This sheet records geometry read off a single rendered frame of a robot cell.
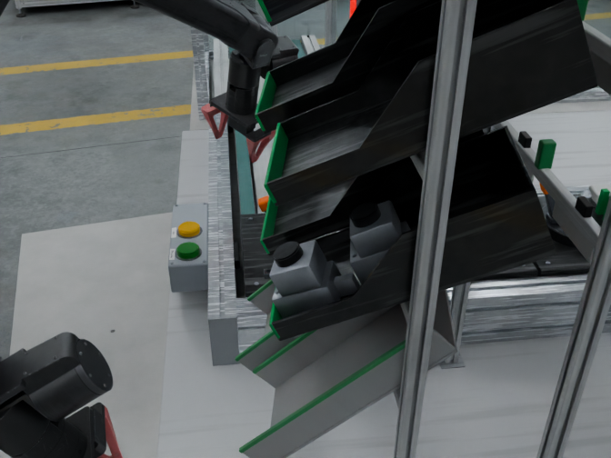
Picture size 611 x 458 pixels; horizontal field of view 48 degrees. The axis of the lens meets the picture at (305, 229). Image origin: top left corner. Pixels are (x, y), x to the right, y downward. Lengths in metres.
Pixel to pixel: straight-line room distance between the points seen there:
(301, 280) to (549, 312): 0.63
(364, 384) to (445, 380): 0.42
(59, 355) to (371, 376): 0.31
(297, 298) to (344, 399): 0.13
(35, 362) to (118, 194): 2.75
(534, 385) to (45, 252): 0.97
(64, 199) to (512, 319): 2.60
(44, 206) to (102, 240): 1.94
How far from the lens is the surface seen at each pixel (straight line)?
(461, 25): 0.52
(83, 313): 1.31
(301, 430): 0.79
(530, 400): 1.15
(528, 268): 1.23
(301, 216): 0.86
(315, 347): 0.88
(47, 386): 0.69
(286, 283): 0.69
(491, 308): 1.19
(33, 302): 1.37
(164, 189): 3.41
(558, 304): 1.23
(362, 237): 0.68
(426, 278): 0.61
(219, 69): 2.06
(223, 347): 1.13
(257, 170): 1.58
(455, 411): 1.10
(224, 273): 1.18
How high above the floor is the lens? 1.66
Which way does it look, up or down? 33 degrees down
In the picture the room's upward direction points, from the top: straight up
